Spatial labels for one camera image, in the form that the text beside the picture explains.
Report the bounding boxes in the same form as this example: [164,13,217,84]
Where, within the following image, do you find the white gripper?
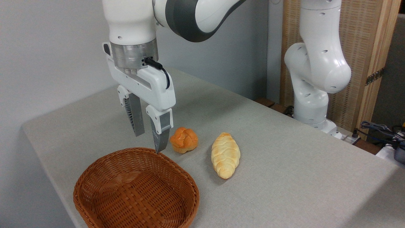
[102,42,176,154]

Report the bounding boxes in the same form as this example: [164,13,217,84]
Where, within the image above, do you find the metal screen hinge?
[365,67,385,86]

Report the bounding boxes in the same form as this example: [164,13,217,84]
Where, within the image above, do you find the round orange bread roll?
[170,127,198,154]

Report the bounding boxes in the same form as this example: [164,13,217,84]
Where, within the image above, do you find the blue and black cable bundle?
[360,121,405,149]

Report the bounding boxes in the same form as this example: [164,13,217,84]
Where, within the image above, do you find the wooden bamboo folding screen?
[280,0,402,140]

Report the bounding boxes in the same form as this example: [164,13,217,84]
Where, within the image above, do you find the brown wicker basket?
[73,147,200,228]

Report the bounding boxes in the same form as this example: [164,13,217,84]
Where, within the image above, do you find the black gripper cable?
[144,58,171,90]

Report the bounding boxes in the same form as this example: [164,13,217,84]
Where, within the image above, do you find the long pale braided bread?
[211,132,241,180]

